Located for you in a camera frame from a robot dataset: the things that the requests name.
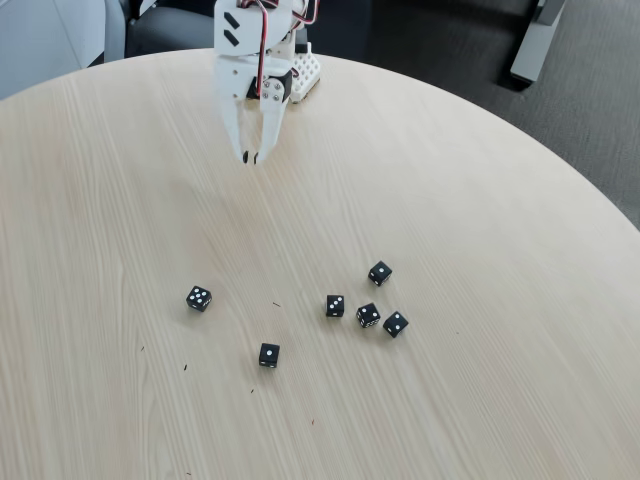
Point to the black chair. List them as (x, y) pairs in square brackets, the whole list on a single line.
[(170, 30)]

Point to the black die showing one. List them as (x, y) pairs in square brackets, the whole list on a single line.
[(380, 273), (269, 355)]

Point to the black die showing five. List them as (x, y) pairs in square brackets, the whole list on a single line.
[(199, 298)]

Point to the white cabinet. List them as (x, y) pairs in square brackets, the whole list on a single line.
[(40, 35)]

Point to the black die showing three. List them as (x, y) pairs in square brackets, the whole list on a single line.
[(334, 305)]

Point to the black die showing two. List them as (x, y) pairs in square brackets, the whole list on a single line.
[(368, 315), (395, 324)]

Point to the grey desk leg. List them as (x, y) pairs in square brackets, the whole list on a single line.
[(532, 45)]

